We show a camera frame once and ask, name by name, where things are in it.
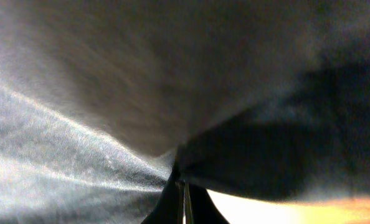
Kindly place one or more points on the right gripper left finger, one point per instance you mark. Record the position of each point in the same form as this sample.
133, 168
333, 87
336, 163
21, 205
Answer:
169, 209

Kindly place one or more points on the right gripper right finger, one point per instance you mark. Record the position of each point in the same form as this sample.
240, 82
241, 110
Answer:
199, 208

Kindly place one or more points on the dark blue denim shorts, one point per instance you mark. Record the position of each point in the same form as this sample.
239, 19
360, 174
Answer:
265, 104

